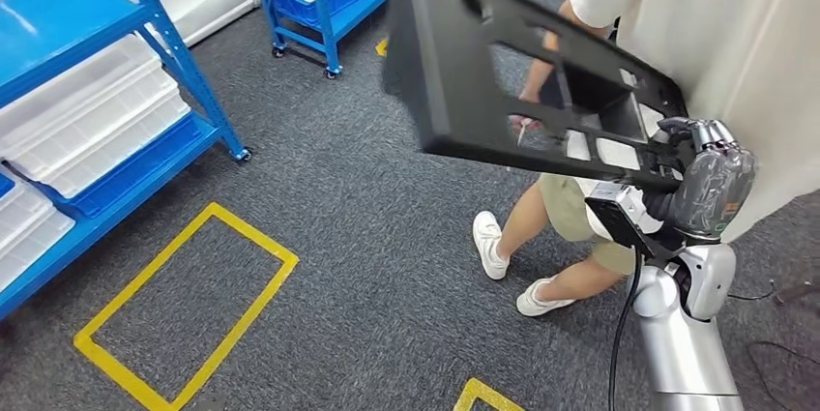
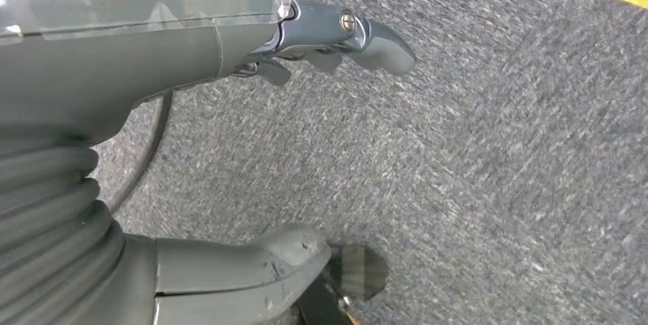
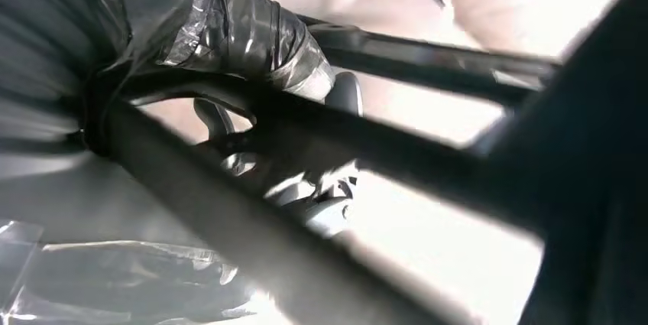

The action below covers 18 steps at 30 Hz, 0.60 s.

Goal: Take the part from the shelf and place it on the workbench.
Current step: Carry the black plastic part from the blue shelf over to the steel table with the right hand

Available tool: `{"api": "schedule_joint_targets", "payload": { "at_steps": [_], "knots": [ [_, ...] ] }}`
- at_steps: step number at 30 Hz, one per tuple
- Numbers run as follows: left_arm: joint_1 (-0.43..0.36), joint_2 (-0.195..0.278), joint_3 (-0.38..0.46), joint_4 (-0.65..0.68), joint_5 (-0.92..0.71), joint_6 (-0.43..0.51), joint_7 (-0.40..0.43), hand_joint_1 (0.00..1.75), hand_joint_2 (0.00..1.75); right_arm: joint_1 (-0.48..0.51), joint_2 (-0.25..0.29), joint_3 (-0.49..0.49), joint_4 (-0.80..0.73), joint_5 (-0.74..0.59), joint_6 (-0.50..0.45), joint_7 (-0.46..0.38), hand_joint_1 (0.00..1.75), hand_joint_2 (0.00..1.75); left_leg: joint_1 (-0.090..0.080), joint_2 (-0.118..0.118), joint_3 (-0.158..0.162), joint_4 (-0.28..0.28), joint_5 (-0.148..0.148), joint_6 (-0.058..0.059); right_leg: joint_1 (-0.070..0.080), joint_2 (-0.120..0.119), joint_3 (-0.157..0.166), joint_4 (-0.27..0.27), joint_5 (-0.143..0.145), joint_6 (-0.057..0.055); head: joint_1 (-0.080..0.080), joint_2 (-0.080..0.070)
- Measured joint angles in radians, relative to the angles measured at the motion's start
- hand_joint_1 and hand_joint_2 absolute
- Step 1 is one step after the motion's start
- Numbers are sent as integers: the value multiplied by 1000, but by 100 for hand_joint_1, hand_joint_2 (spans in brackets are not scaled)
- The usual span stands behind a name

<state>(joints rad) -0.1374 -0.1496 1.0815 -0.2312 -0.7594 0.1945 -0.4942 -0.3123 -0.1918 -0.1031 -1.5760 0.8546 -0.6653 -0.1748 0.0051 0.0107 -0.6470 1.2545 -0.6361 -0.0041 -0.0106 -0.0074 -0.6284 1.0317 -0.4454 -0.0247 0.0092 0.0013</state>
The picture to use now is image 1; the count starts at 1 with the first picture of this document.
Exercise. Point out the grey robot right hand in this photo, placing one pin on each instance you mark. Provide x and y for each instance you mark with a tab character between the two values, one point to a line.
717	184

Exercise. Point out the black plastic plate holder part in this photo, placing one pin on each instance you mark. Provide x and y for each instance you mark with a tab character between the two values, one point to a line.
435	62

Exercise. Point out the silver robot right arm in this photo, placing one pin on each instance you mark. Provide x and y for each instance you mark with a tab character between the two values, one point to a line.
679	344

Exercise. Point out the blue wheeled shelf rack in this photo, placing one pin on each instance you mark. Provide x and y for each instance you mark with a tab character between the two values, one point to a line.
318	4

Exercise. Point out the blue steel shelf rack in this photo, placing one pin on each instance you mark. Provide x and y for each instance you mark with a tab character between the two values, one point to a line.
51	11

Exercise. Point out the person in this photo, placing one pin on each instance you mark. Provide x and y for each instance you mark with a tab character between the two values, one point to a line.
705	23

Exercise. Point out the yellow floor tape square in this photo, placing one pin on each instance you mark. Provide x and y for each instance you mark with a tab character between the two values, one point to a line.
382	47
477	389

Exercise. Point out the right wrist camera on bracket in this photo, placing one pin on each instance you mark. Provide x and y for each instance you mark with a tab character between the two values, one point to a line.
615	216

